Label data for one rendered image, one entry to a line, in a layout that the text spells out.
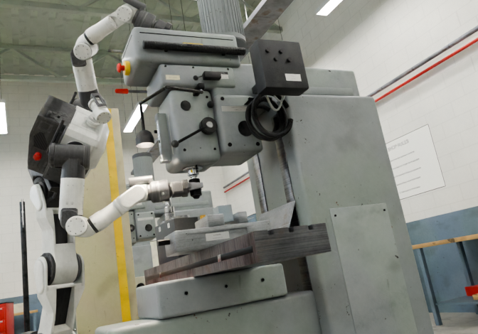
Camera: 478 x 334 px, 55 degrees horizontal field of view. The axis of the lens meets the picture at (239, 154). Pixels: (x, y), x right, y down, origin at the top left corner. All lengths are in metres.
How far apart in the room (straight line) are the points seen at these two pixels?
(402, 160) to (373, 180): 4.75
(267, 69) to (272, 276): 0.79
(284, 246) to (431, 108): 5.37
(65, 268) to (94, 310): 1.33
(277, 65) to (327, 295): 0.90
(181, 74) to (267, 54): 0.37
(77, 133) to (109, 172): 1.65
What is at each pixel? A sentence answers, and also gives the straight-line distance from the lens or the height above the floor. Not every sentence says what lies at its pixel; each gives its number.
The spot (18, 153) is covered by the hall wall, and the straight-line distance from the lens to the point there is 11.27.
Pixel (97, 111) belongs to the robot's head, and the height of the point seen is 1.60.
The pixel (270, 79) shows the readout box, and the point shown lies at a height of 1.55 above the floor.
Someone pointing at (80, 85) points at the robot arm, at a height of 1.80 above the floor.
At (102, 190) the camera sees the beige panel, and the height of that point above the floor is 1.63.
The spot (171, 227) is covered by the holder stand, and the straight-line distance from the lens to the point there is 2.07.
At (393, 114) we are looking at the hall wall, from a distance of 6.93.
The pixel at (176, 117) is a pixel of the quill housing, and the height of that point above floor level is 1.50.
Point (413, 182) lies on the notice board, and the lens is 6.71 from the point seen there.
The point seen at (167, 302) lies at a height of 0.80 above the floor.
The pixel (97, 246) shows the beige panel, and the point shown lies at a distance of 3.53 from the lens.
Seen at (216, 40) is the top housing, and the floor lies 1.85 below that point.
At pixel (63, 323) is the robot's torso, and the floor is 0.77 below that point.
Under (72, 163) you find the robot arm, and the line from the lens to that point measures 1.89.
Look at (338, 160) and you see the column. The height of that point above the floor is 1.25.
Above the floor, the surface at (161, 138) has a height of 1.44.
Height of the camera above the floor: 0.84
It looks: 15 degrees up
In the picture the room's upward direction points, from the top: 10 degrees counter-clockwise
